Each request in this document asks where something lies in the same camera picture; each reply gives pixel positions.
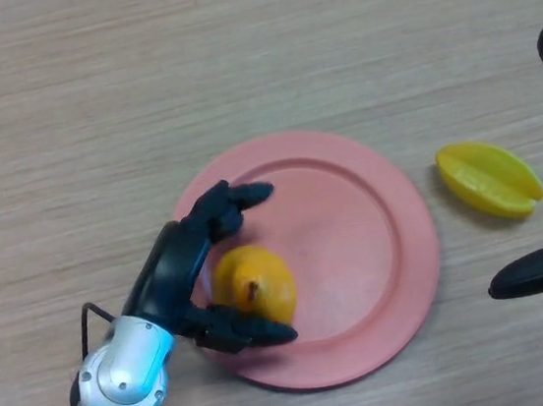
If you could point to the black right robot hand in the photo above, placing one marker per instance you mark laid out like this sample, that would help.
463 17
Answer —
533 275

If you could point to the yellow orange pear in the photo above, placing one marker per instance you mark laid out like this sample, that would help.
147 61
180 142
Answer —
266 283

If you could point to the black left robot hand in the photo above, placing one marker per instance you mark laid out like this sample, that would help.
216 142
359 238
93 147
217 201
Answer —
171 270

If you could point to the yellow starfruit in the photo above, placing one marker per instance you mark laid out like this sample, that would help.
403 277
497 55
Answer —
489 178

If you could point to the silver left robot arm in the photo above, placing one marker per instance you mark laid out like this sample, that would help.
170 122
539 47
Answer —
115 385

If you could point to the pink round plate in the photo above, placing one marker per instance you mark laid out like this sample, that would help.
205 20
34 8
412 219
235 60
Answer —
344 233

